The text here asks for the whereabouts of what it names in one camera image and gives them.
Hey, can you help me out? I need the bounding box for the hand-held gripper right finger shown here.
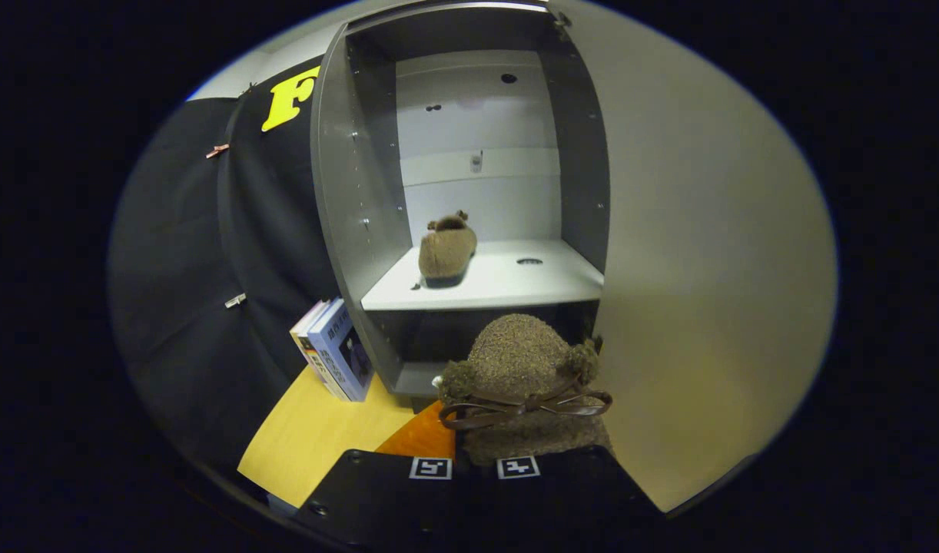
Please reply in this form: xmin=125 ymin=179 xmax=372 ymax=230
xmin=469 ymin=445 xmax=662 ymax=552

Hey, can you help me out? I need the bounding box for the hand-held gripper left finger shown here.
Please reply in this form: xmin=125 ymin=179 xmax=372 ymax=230
xmin=293 ymin=399 xmax=459 ymax=551

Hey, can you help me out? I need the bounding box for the brown fuzzy shoe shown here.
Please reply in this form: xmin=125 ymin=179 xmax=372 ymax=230
xmin=436 ymin=313 xmax=615 ymax=467
xmin=418 ymin=210 xmax=478 ymax=289

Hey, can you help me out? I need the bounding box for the beige shoe cabinet door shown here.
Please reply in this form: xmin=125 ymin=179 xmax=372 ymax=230
xmin=550 ymin=0 xmax=838 ymax=514

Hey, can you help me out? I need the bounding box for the grey shoe cabinet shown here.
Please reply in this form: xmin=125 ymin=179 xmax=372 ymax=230
xmin=310 ymin=0 xmax=612 ymax=412

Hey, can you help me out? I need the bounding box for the blue paperback book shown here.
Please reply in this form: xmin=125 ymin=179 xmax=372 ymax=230
xmin=308 ymin=298 xmax=375 ymax=402

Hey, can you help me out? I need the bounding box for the white paperback book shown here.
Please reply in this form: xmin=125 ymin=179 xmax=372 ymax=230
xmin=299 ymin=301 xmax=351 ymax=400
xmin=290 ymin=300 xmax=333 ymax=392

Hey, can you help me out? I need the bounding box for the black backdrop cloth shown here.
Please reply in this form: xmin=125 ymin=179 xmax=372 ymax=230
xmin=108 ymin=55 xmax=340 ymax=477

